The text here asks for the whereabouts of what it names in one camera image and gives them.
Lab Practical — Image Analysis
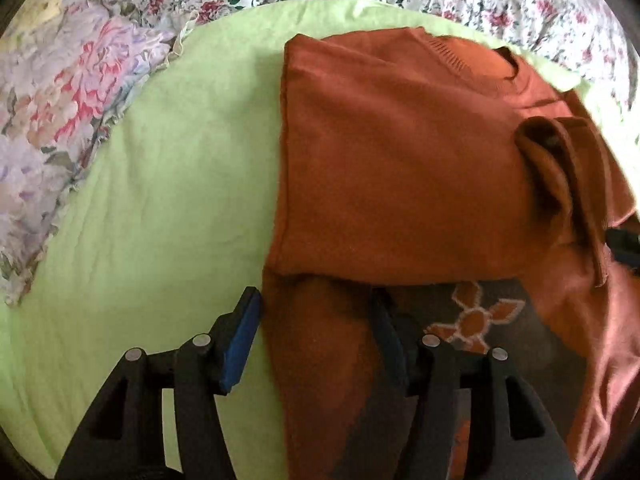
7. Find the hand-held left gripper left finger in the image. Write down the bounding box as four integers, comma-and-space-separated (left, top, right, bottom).
55, 287, 263, 480

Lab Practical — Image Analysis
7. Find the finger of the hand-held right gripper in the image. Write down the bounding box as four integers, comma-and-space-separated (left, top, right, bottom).
604, 228, 640, 268

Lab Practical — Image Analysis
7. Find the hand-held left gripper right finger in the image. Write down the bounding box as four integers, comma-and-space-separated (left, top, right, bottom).
370, 290, 576, 480

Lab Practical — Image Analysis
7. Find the rust orange knit sweater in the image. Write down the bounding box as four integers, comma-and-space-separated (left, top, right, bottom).
262, 27, 640, 480

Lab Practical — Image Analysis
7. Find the light green bed sheet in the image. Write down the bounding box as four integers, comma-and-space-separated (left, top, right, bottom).
0, 0, 591, 480

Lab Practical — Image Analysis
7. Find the large-flower print ruffled pillow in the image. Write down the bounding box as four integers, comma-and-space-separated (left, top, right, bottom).
0, 7, 193, 308

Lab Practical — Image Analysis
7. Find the yellow cartoon print sheet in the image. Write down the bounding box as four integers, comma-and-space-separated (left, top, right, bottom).
0, 0, 76, 51

